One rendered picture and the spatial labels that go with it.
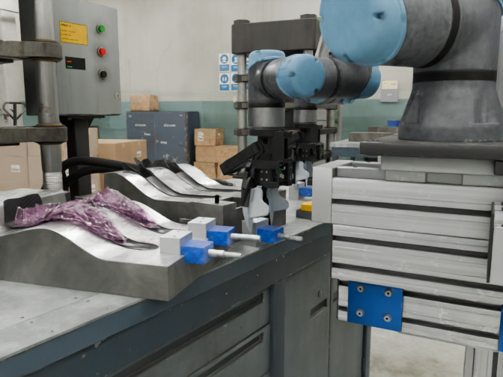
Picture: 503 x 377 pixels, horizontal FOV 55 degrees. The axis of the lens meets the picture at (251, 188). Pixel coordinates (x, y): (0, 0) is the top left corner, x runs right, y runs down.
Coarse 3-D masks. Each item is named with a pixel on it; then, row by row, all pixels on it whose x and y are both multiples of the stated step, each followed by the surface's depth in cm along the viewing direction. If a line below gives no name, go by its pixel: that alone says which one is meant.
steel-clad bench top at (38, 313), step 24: (288, 192) 170; (288, 216) 131; (216, 264) 89; (0, 288) 77; (24, 288) 77; (48, 288) 77; (0, 312) 68; (24, 312) 68; (48, 312) 68; (72, 312) 68; (96, 312) 68; (0, 336) 60; (24, 336) 60; (48, 336) 60; (0, 360) 55
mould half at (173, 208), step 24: (192, 168) 134; (120, 192) 117; (144, 192) 112; (192, 192) 119; (216, 192) 118; (240, 192) 115; (168, 216) 108; (192, 216) 104; (216, 216) 100; (240, 216) 105
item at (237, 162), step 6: (252, 144) 98; (246, 150) 99; (252, 150) 98; (258, 150) 98; (234, 156) 101; (240, 156) 100; (246, 156) 99; (252, 156) 99; (228, 162) 102; (234, 162) 101; (240, 162) 100; (246, 162) 101; (222, 168) 103; (228, 168) 102; (234, 168) 102; (240, 168) 104; (228, 174) 104; (234, 174) 105
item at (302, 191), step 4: (292, 184) 156; (300, 184) 156; (304, 184) 158; (292, 188) 156; (296, 188) 155; (300, 188) 155; (304, 188) 154; (308, 188) 153; (292, 192) 156; (296, 192) 155; (300, 192) 155; (304, 192) 154; (308, 192) 153; (292, 196) 156; (296, 196) 155; (300, 196) 156; (304, 196) 154; (308, 196) 154
